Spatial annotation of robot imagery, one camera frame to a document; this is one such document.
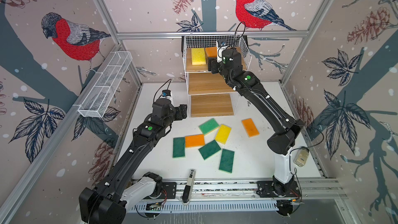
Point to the yellow sponge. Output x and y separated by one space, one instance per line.
223 134
198 56

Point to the white wire wooden shelf unit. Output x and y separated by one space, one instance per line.
208 94

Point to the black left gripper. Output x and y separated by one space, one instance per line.
181 111

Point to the small clear plastic container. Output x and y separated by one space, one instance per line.
301 156

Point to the dark green sponge near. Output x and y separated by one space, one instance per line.
226 161

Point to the dark green sponge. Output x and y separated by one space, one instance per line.
226 161
209 149
179 147

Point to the white wire wall basket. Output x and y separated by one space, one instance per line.
101 94

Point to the dark green sponge centre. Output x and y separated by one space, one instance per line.
209 149

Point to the aluminium frame crossbar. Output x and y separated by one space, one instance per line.
173 35

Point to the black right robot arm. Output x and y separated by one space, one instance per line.
286 128

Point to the orange sponge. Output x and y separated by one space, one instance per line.
211 52
194 141
250 127

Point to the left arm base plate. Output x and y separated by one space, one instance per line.
165 190

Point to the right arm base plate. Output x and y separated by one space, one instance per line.
271 189

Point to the light green sponge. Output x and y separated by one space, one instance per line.
208 126

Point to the black white handheld scraper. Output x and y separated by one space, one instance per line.
187 193

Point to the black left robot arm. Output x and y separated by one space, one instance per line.
111 198

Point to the dark green sponge left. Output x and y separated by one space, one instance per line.
179 147

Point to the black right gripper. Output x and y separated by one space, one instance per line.
212 66

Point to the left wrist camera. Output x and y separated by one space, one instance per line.
167 94

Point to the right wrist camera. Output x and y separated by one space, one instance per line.
221 45

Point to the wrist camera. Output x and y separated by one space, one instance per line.
221 45
167 94

